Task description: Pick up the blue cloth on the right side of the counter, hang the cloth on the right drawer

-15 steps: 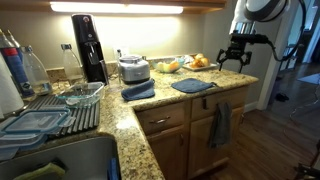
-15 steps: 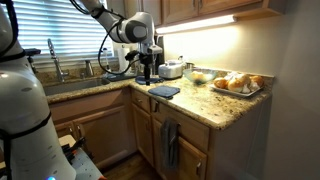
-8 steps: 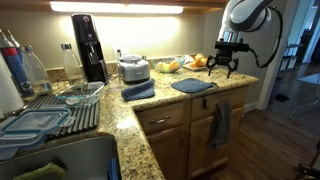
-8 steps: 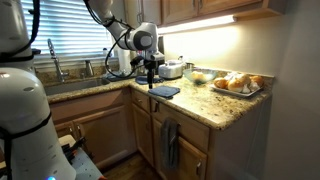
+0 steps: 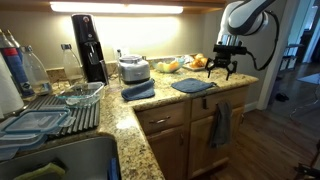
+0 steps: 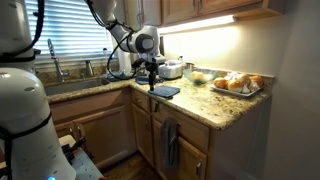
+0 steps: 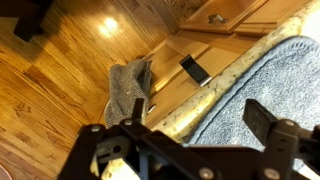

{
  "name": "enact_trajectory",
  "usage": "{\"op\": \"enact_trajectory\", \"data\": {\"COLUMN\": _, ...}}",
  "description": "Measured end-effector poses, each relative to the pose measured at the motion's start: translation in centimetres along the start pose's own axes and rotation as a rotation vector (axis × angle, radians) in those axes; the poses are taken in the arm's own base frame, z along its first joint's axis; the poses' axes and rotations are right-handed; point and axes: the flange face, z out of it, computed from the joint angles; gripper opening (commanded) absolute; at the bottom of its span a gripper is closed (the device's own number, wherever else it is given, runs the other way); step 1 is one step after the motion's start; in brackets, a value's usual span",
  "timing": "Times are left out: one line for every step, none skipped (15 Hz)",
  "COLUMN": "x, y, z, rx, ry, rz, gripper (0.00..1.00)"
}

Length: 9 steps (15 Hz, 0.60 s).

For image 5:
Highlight gray ribbed drying mat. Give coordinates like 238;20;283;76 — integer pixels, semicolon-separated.
19;94;101;137

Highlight plastic water bottles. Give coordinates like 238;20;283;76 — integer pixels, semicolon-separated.
0;29;35;100

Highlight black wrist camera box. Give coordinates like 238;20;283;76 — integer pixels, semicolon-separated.
212;43;249;57

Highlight steel sink basin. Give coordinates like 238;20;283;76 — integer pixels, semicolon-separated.
0;134;122;180

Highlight silver toaster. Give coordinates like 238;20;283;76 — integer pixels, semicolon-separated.
118;54;151;85

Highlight blue rimmed container lid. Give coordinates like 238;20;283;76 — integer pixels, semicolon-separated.
0;132;48;150
0;106;77;136
0;146;21;163

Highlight background shelf rack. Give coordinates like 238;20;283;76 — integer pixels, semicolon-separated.
282;43;304;70

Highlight gray knit dish towel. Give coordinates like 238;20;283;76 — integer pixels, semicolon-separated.
209;101;233;149

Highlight tinted glass fruit bowl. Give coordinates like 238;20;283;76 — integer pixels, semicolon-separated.
152;57;185;74

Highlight dark shoes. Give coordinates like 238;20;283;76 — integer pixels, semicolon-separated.
274;92;291;103

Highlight orange fruit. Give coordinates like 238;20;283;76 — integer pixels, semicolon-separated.
169;60;181;72

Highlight pale yellow fruit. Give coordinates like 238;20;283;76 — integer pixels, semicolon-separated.
156;61;171;73

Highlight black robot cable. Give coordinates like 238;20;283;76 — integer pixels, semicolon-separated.
245;9;280;72

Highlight silver drawer handle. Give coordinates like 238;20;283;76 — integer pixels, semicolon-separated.
148;115;172;125

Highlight white rectangular plate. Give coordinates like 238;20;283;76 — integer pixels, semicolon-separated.
182;61;218;72

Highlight wooden cabinet door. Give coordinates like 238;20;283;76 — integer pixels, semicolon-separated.
187;106;246;180
145;125;188;180

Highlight yellow green sponge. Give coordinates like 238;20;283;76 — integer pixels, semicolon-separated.
12;162;67;180

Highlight blue terry cloth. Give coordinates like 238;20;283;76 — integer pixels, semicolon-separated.
170;77;217;94

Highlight blue sink scrubber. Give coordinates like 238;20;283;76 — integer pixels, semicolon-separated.
106;157;121;180

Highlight clear plastic soda bottle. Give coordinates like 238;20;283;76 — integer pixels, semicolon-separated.
60;43;85;85
19;45;53;97

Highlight wooden drawer front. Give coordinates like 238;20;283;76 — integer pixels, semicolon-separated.
135;100;188;136
190;86;250;121

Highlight gray capped bottle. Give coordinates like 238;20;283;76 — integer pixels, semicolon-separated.
4;29;25;61

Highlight under-cabinet light strip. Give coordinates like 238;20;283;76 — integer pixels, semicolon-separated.
49;1;184;15

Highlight glass baking dish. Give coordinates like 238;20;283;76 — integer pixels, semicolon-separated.
54;81;106;108

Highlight black soda maker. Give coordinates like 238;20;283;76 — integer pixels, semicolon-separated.
70;13;109;85

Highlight folded blue towel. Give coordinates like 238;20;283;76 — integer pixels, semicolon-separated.
120;78;157;102

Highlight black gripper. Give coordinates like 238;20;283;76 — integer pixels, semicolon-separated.
204;53;239;81

